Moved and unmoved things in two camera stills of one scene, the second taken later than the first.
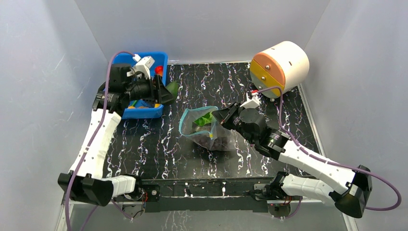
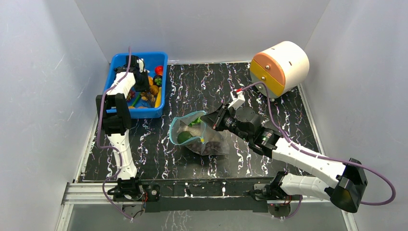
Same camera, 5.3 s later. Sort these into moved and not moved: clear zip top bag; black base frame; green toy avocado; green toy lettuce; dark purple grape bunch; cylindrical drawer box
Moved: clear zip top bag; green toy avocado; dark purple grape bunch; green toy lettuce
Not moved: black base frame; cylindrical drawer box
